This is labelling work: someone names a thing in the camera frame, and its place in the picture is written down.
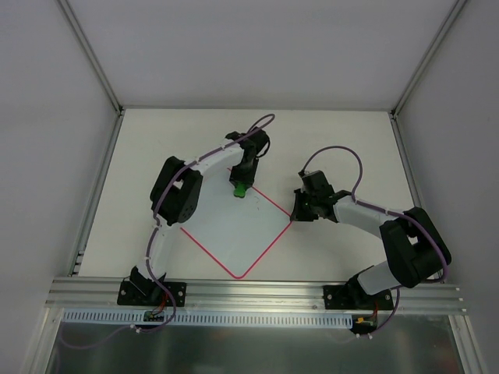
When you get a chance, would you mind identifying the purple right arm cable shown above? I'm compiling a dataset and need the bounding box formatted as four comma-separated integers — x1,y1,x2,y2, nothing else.
302,145,449,339

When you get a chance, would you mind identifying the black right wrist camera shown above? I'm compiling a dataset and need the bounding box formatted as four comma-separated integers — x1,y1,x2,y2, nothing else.
299,170,332,196

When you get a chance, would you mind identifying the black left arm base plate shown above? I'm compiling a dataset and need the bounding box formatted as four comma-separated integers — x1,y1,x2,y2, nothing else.
117,279,187,308

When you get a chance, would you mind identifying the aluminium front rail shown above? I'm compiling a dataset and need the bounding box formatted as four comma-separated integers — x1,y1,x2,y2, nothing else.
44,277,469,315

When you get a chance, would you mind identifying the green foam eraser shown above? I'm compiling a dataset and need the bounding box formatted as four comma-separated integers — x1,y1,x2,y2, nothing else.
233,182,247,199

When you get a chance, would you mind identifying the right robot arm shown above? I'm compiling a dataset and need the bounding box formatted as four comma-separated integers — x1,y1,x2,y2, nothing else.
290,188,452,309

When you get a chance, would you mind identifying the aluminium left corner post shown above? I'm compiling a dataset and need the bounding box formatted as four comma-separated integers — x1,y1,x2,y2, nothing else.
55,0,123,115

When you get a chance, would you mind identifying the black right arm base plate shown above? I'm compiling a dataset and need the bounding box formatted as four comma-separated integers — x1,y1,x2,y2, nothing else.
322,284,395,311

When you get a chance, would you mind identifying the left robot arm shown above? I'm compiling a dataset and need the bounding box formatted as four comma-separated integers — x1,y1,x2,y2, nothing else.
126,126,270,305

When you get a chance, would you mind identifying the pink framed whiteboard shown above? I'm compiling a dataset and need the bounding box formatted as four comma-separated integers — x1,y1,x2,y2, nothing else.
181,168,291,280

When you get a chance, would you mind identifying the aluminium corner post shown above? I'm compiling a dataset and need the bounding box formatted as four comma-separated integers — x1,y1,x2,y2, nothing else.
55,0,123,115
391,0,469,118

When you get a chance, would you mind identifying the aluminium right corner post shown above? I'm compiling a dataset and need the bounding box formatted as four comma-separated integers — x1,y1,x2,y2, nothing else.
391,0,469,118

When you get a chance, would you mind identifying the white slotted cable duct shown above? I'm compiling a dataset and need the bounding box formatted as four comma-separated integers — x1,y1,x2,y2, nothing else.
62,309,353,330

